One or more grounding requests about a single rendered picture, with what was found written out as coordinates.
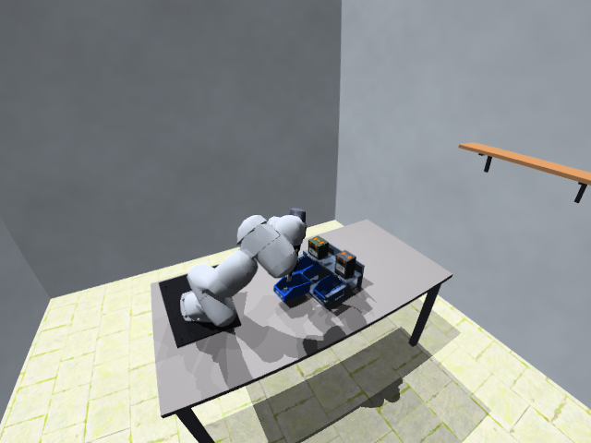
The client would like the dark grey shelf rack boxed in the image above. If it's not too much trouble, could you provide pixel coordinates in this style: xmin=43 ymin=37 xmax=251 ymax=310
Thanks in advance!
xmin=298 ymin=243 xmax=365 ymax=309

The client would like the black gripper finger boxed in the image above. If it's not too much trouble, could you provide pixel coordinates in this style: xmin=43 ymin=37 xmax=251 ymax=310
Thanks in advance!
xmin=286 ymin=257 xmax=301 ymax=282

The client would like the blue open-front bin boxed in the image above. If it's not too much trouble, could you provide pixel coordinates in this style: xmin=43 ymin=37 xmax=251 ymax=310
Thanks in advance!
xmin=273 ymin=272 xmax=311 ymax=302
xmin=292 ymin=256 xmax=321 ymax=278
xmin=313 ymin=274 xmax=344 ymax=301

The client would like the black tool case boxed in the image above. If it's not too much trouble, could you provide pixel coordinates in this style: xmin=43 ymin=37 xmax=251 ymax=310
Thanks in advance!
xmin=335 ymin=250 xmax=356 ymax=279

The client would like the dark green tool case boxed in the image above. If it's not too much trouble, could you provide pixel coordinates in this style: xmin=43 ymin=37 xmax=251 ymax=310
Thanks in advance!
xmin=308 ymin=236 xmax=329 ymax=259

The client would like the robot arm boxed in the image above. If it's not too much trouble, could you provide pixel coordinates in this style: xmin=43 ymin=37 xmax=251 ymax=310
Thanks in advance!
xmin=180 ymin=208 xmax=307 ymax=327

